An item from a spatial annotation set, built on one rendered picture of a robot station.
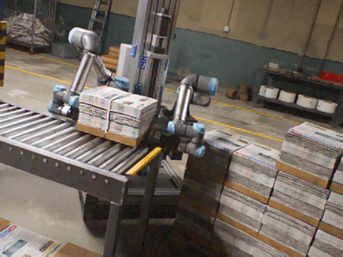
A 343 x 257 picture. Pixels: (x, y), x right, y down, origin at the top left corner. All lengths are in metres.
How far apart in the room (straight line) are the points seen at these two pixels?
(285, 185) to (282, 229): 0.26
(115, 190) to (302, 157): 1.02
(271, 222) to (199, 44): 7.07
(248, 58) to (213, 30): 1.06
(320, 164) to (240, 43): 6.90
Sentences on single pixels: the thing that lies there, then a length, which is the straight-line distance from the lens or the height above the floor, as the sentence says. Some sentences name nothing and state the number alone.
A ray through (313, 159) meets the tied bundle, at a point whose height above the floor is 0.96.
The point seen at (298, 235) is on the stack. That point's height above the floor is 0.52.
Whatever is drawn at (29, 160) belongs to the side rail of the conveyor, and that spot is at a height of 0.75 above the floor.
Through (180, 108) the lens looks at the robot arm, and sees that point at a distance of 2.16.
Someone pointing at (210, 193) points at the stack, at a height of 0.52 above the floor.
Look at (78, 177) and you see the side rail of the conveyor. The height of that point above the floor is 0.74.
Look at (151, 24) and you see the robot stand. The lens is 2.73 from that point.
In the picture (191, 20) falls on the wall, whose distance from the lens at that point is 9.00.
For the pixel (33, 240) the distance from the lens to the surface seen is 2.58.
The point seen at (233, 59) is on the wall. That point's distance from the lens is 8.80.
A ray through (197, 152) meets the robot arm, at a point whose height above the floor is 0.81.
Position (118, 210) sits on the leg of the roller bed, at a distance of 1.70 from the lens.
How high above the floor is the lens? 1.53
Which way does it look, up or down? 17 degrees down
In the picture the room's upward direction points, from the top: 12 degrees clockwise
